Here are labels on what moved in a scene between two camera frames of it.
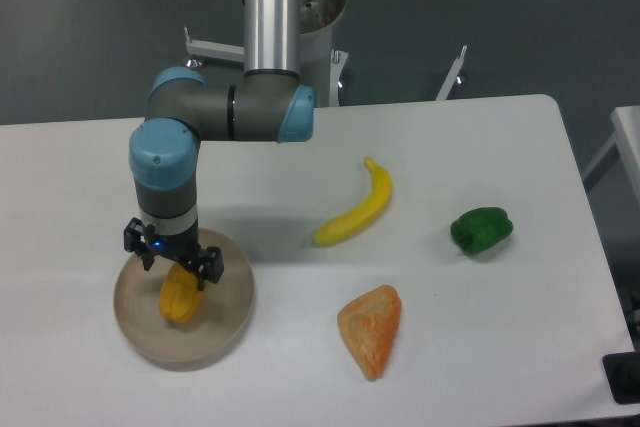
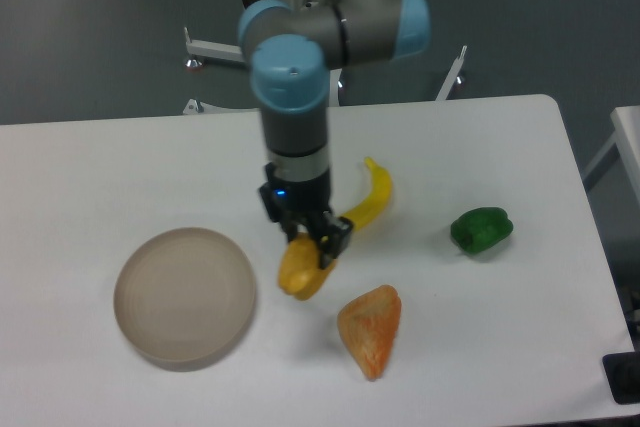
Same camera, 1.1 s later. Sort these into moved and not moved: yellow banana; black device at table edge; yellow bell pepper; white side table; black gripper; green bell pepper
Moved: black gripper; yellow bell pepper
Not moved: white side table; black device at table edge; green bell pepper; yellow banana
